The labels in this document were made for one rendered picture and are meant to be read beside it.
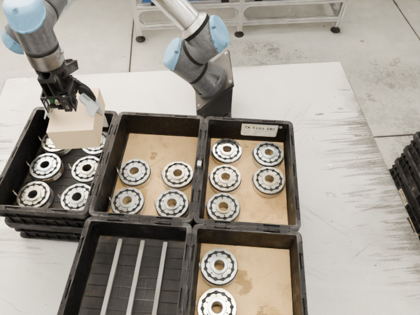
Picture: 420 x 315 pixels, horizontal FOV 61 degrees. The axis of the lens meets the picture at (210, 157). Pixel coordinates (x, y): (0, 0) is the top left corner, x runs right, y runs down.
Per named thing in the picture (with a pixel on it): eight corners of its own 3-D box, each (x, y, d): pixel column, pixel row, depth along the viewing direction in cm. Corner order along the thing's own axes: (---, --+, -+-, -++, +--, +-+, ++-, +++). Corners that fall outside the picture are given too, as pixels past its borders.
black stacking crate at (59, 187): (47, 128, 133) (35, 107, 124) (124, 133, 132) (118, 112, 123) (4, 225, 111) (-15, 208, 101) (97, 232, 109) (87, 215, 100)
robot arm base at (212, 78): (198, 80, 153) (181, 68, 147) (224, 59, 145) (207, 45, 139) (200, 105, 144) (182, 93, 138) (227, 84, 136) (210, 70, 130)
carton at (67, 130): (65, 107, 108) (57, 89, 102) (105, 105, 108) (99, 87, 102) (56, 149, 98) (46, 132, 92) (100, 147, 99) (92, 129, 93)
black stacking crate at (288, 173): (205, 137, 131) (205, 117, 122) (286, 142, 130) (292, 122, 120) (195, 239, 108) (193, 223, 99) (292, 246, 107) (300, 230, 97)
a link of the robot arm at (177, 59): (185, 66, 145) (159, 47, 137) (208, 48, 137) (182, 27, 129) (184, 88, 139) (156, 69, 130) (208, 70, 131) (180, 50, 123)
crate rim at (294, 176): (205, 120, 123) (205, 115, 121) (291, 125, 122) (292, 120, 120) (193, 226, 100) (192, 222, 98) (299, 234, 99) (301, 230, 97)
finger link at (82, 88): (87, 107, 95) (59, 89, 89) (87, 102, 96) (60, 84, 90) (99, 99, 93) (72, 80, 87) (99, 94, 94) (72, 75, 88)
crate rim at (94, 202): (120, 115, 124) (119, 110, 122) (205, 120, 123) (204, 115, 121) (89, 219, 101) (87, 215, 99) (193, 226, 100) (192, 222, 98)
